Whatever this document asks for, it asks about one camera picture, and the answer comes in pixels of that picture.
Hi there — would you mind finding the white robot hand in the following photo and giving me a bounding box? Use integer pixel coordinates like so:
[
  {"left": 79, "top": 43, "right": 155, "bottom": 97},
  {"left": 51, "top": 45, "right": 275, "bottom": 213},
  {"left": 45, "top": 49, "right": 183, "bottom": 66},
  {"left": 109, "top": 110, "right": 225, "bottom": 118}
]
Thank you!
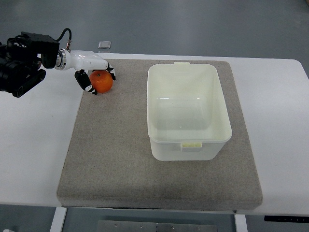
[{"left": 64, "top": 50, "right": 116, "bottom": 95}]

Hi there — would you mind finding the orange fruit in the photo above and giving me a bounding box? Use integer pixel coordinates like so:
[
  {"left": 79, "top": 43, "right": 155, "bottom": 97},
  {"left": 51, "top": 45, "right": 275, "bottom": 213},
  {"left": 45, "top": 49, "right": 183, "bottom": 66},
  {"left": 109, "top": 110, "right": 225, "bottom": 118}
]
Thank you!
[{"left": 89, "top": 70, "right": 113, "bottom": 93}]

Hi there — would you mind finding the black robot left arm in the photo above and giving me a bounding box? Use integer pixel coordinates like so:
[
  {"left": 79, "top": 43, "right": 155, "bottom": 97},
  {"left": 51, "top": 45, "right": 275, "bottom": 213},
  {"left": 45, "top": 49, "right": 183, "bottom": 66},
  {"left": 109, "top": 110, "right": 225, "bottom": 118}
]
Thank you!
[{"left": 0, "top": 28, "right": 116, "bottom": 98}]

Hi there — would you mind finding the white plastic box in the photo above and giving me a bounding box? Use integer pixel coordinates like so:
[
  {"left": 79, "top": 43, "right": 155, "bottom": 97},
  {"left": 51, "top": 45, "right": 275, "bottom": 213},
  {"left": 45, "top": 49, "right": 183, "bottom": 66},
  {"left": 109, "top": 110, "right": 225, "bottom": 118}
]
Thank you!
[{"left": 147, "top": 62, "right": 232, "bottom": 161}]

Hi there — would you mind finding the small metal floor plate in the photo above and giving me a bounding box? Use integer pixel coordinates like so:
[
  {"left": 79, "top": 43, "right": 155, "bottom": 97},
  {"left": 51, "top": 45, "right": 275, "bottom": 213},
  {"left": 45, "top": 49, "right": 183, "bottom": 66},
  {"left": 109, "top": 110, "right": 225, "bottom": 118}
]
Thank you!
[{"left": 98, "top": 41, "right": 112, "bottom": 49}]

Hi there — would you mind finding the white table left leg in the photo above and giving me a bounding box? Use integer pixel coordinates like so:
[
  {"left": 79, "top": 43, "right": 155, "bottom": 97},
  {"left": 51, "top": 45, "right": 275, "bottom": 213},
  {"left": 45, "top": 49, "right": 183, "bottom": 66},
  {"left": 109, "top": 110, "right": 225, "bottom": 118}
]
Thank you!
[{"left": 50, "top": 207, "right": 67, "bottom": 232}]

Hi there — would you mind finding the white table leg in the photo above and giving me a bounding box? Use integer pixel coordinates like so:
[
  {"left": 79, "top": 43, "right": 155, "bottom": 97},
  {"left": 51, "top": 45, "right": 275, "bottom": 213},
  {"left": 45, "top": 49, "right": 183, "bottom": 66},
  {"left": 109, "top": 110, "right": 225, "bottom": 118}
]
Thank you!
[
  {"left": 50, "top": 207, "right": 67, "bottom": 232},
  {"left": 234, "top": 214, "right": 248, "bottom": 232}
]

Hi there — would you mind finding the white table right leg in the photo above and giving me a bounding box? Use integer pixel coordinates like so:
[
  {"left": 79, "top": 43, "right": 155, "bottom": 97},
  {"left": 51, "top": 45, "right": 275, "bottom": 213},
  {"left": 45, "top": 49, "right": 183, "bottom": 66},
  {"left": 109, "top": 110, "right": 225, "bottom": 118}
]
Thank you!
[{"left": 234, "top": 214, "right": 248, "bottom": 232}]

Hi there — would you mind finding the black table control panel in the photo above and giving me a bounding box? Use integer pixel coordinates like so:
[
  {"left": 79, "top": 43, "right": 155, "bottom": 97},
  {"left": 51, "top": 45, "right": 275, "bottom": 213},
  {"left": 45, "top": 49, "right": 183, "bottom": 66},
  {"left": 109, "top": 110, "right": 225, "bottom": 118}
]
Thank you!
[{"left": 264, "top": 216, "right": 309, "bottom": 223}]

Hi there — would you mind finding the grey metal base plate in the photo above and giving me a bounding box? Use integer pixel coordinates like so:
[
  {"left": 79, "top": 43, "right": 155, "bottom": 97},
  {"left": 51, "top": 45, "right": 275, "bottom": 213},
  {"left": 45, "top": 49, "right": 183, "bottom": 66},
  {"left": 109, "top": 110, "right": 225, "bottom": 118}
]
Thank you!
[{"left": 96, "top": 220, "right": 218, "bottom": 232}]

